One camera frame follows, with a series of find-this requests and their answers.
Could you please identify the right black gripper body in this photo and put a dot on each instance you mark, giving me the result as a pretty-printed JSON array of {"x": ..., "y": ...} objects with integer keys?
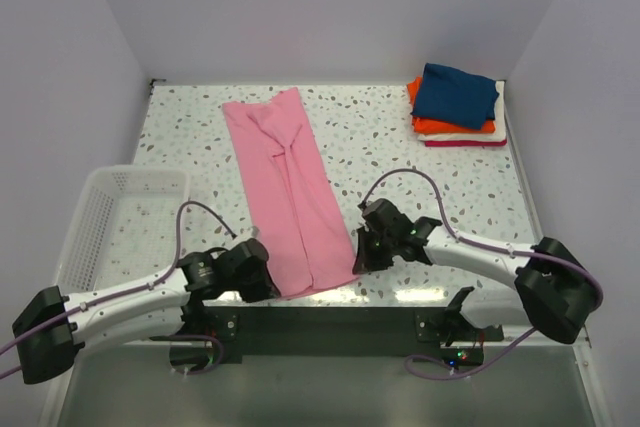
[{"x": 387, "y": 240}]

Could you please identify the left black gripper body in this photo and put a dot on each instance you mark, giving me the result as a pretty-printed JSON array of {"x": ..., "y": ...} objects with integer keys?
[{"x": 240, "y": 283}]

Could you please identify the pink t shirt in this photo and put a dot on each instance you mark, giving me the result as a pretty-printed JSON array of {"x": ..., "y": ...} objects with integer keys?
[{"x": 289, "y": 195}]

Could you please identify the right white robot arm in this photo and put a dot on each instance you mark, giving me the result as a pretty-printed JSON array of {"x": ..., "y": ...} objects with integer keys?
[{"x": 556, "y": 292}]

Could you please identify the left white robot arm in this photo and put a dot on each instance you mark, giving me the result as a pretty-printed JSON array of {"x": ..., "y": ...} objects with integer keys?
[{"x": 53, "y": 328}]

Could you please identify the folded red t shirt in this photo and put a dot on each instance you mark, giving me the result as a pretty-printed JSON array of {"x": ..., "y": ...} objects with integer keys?
[{"x": 464, "y": 143}]

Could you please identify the folded orange t shirt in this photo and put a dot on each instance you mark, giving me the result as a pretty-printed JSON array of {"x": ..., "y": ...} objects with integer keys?
[{"x": 430, "y": 126}]

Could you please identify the white plastic laundry basket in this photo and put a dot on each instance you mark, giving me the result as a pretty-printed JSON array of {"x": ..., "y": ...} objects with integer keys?
[{"x": 123, "y": 227}]

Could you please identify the folded white t shirt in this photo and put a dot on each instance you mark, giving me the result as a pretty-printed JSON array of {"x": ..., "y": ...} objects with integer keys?
[{"x": 497, "y": 136}]

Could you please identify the folded blue t shirt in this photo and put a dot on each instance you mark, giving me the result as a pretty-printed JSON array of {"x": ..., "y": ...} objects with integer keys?
[{"x": 454, "y": 96}]

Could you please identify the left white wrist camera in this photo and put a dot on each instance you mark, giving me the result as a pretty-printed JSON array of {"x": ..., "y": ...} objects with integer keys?
[{"x": 246, "y": 234}]

